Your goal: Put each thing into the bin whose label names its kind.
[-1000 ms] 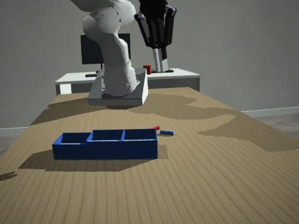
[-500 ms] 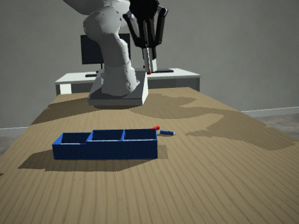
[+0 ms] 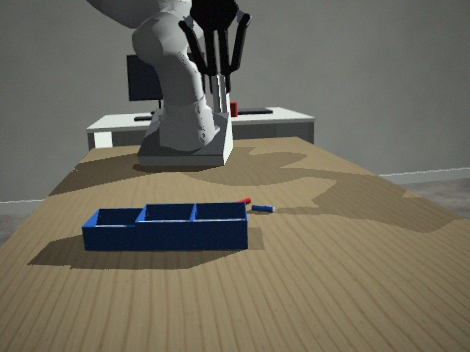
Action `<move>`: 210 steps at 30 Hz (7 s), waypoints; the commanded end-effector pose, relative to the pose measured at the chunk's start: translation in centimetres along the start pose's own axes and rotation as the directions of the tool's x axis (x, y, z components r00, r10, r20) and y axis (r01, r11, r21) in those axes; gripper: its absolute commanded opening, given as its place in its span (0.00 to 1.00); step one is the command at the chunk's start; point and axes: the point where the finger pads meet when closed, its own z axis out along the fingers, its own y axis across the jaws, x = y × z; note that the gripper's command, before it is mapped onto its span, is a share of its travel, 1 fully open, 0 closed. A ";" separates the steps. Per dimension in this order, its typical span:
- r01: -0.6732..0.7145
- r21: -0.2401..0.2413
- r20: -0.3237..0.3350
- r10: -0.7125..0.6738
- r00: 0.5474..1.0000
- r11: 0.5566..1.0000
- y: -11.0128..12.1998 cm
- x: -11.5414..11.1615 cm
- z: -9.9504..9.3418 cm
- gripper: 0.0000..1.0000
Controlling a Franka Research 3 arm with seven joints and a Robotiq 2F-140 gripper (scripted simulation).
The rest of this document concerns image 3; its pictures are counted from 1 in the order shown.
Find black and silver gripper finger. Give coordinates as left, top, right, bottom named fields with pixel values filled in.
left=216, top=9, right=252, bottom=113
left=178, top=10, right=222, bottom=114

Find blue aaa battery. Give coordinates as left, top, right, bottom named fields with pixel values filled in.
left=251, top=205, right=275, bottom=212

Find blue three-compartment bin rack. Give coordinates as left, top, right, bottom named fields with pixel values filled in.
left=82, top=202, right=248, bottom=251

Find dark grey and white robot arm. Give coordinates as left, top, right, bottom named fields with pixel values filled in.
left=87, top=0, right=220, bottom=151

